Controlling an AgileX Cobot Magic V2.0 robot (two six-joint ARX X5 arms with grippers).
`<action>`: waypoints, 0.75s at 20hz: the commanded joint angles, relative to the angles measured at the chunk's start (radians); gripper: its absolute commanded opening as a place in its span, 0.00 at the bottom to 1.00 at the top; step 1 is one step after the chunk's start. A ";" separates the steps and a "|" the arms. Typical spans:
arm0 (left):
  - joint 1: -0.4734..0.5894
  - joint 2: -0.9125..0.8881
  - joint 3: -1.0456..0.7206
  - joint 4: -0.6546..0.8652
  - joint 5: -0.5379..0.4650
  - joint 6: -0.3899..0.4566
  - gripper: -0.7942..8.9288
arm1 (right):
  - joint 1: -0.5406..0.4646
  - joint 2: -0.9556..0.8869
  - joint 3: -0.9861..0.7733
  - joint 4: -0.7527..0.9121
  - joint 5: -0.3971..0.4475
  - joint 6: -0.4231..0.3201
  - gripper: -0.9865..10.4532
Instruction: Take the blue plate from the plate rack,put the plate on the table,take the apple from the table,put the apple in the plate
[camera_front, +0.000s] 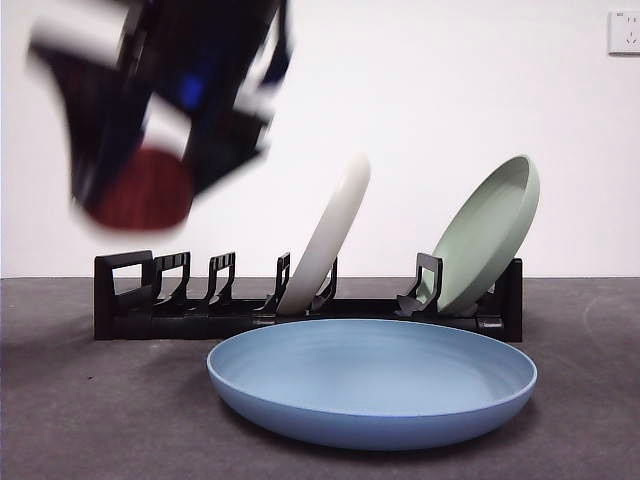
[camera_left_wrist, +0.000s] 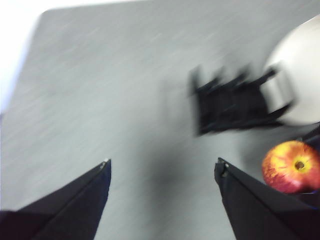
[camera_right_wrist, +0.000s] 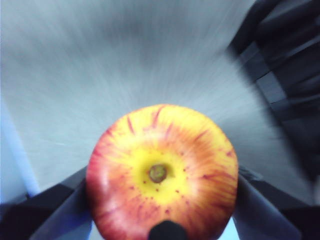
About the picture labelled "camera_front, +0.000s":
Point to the white plate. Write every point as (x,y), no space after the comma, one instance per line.
(330,225)

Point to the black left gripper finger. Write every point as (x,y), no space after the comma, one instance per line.
(100,125)
(225,155)

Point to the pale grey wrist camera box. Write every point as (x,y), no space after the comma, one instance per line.
(75,35)

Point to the red apple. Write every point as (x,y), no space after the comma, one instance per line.
(145,195)

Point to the white wall socket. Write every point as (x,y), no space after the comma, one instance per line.
(625,32)

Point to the blue plate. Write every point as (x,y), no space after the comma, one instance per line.
(370,380)

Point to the green plate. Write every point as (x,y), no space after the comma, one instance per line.
(480,240)

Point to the black plate rack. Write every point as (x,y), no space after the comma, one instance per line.
(150,327)

